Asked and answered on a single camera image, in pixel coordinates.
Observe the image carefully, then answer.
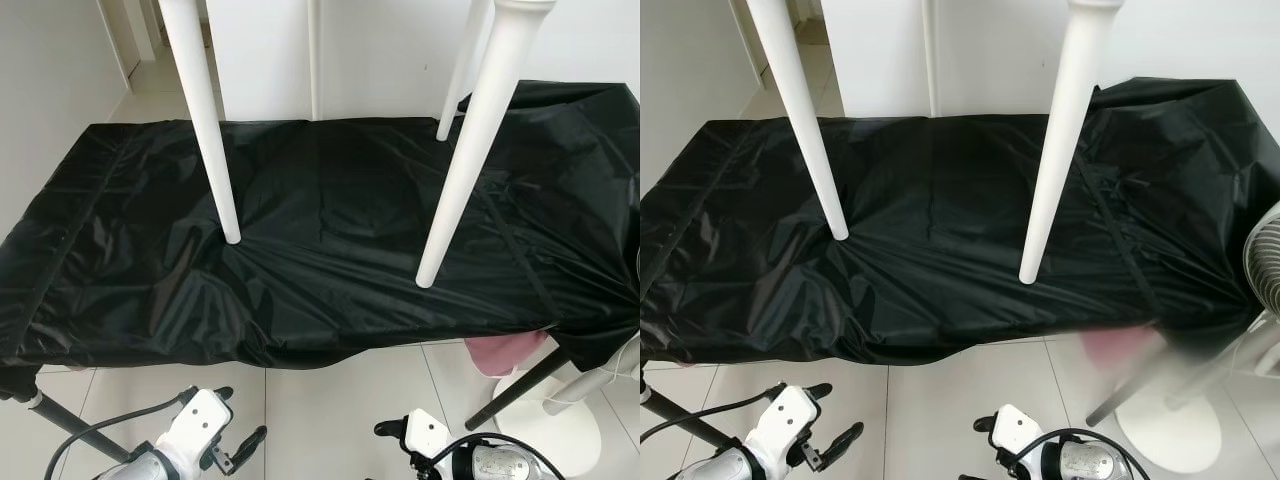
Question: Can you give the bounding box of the pink cushion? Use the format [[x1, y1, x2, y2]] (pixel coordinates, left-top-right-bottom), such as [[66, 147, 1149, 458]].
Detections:
[[468, 335, 549, 378], [1085, 325, 1161, 373]]

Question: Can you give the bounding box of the black fabric table cover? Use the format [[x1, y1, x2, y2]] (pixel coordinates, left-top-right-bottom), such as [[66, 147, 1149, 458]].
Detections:
[[640, 78, 1280, 367], [0, 82, 641, 401]]

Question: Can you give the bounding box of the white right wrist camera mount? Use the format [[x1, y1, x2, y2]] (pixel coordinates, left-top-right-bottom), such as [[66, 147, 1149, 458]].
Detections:
[[404, 409, 452, 463], [992, 404, 1042, 458]]

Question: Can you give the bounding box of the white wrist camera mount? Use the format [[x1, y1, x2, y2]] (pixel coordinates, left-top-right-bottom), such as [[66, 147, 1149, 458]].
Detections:
[[155, 388, 233, 477], [404, 409, 452, 463], [745, 385, 822, 473], [992, 404, 1042, 458]]

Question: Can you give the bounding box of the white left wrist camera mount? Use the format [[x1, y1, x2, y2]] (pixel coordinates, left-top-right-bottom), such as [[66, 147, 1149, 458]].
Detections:
[[155, 388, 233, 477], [745, 385, 822, 473]]

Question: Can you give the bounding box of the white door frame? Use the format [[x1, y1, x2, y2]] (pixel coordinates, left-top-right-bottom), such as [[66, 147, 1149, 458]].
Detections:
[[95, 0, 163, 91], [728, 0, 773, 87]]

